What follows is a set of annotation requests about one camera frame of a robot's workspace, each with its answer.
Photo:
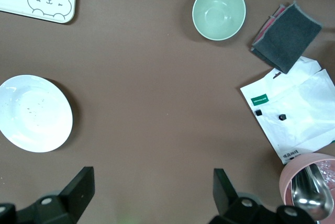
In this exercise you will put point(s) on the pale green bowl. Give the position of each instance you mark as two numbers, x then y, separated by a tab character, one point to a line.
218	12

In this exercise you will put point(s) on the white plastic bag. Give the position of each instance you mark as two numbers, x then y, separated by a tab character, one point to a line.
295	114

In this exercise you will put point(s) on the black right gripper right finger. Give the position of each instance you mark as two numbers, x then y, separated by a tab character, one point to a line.
225	197

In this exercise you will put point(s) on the clear crumpled plastic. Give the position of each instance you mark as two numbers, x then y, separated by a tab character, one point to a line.
328	174

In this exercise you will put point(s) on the white round plate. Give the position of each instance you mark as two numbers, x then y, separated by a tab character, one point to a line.
34	114

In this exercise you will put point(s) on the pink bowl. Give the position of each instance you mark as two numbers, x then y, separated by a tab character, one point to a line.
286	179

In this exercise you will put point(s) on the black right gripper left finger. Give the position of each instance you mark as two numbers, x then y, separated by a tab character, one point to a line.
78	190

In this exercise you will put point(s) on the small black cube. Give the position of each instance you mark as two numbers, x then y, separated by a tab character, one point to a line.
282	117
258	112

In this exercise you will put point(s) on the dark grey folded cloth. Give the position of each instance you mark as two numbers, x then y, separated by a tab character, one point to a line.
285	40

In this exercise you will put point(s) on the metal scoop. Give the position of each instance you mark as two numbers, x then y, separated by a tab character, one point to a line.
311	197

